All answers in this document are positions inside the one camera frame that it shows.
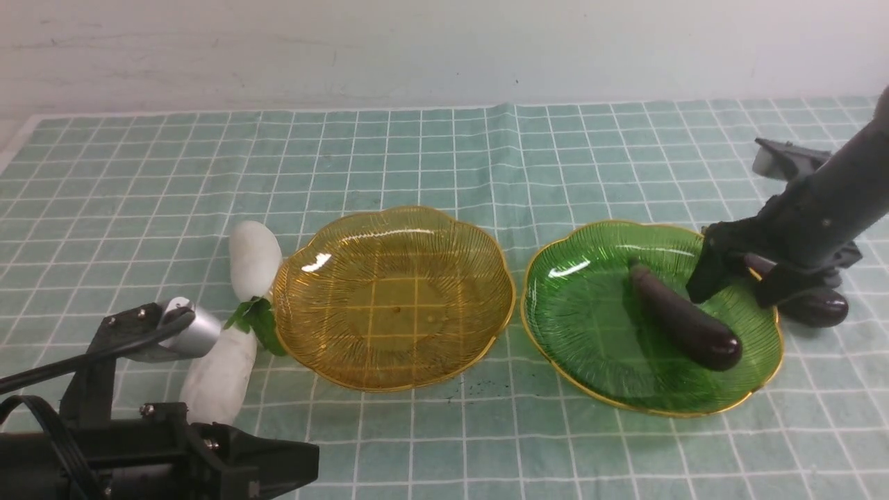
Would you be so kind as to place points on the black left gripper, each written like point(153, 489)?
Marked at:
point(162, 456)

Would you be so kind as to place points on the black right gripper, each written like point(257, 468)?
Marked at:
point(810, 229)

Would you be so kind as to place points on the dark purple eggplant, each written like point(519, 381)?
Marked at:
point(817, 308)

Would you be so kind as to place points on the white radish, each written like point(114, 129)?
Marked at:
point(255, 256)
point(216, 384)

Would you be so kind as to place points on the lighter purple eggplant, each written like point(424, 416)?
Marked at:
point(702, 338)

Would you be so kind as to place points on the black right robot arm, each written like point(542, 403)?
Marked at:
point(862, 162)

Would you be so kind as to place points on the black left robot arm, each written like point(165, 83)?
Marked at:
point(46, 465)

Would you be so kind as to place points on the amber ribbed glass plate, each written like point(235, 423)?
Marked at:
point(393, 300)

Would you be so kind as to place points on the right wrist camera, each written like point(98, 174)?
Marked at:
point(786, 161)

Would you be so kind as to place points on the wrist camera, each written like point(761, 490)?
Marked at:
point(786, 161)
point(194, 341)

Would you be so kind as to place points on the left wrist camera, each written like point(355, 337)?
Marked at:
point(194, 341)

